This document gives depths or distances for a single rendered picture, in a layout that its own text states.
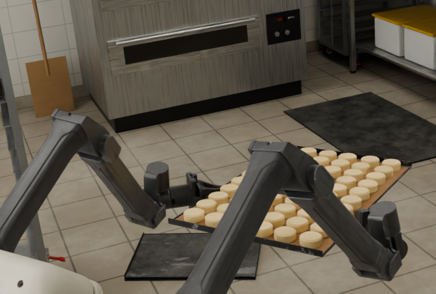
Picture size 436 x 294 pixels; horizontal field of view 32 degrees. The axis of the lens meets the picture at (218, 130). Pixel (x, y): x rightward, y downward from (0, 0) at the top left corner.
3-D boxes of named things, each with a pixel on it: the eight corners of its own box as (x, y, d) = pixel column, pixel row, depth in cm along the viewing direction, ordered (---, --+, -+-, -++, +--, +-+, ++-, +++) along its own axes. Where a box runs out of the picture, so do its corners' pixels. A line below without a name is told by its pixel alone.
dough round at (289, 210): (275, 210, 186) (275, 202, 185) (296, 210, 185) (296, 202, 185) (274, 219, 181) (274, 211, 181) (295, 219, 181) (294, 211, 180)
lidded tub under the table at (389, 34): (372, 47, 584) (371, 13, 575) (424, 36, 597) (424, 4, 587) (398, 58, 550) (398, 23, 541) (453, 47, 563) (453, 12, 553)
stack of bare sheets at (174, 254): (124, 280, 348) (124, 275, 347) (144, 237, 385) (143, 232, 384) (255, 280, 339) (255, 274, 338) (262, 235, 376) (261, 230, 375)
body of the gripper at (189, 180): (195, 206, 204) (168, 210, 203) (193, 171, 201) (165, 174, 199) (200, 216, 198) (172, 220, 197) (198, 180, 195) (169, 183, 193)
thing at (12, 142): (16, 148, 279) (14, 141, 278) (8, 150, 278) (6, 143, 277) (8, 98, 336) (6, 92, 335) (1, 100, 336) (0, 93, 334)
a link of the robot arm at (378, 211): (354, 274, 163) (391, 280, 158) (343, 228, 159) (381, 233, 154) (378, 243, 171) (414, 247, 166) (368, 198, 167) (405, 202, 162)
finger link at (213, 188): (224, 199, 206) (190, 205, 204) (222, 175, 203) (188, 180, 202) (230, 209, 200) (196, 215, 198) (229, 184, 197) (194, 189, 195)
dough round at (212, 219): (221, 217, 183) (220, 210, 183) (229, 225, 179) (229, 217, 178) (202, 222, 182) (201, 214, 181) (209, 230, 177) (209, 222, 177)
